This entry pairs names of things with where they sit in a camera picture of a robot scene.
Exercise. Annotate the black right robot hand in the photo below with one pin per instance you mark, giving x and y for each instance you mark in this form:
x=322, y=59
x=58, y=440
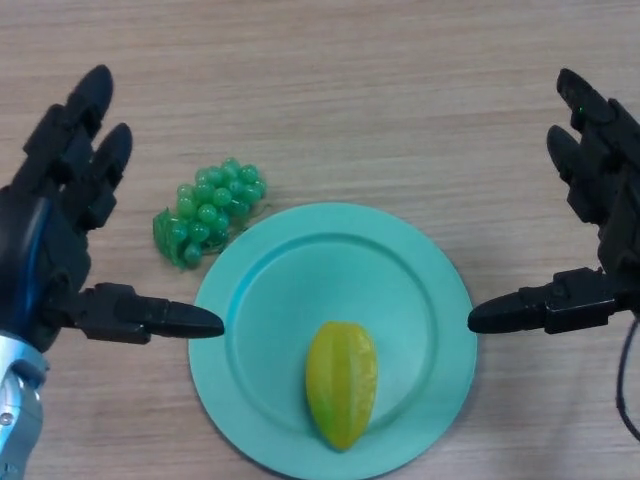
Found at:
x=610, y=170

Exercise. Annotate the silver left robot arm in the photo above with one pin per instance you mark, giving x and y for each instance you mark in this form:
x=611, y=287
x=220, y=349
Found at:
x=20, y=400

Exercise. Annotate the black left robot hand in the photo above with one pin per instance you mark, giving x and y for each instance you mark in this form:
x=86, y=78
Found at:
x=35, y=240

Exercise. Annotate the yellow starfruit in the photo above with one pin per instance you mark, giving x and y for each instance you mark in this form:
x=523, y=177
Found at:
x=340, y=385

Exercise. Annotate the green round plate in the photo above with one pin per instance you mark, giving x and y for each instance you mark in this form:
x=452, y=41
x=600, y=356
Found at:
x=300, y=280

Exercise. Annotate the green grape bunch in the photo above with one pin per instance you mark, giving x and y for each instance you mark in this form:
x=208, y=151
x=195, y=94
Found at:
x=210, y=210

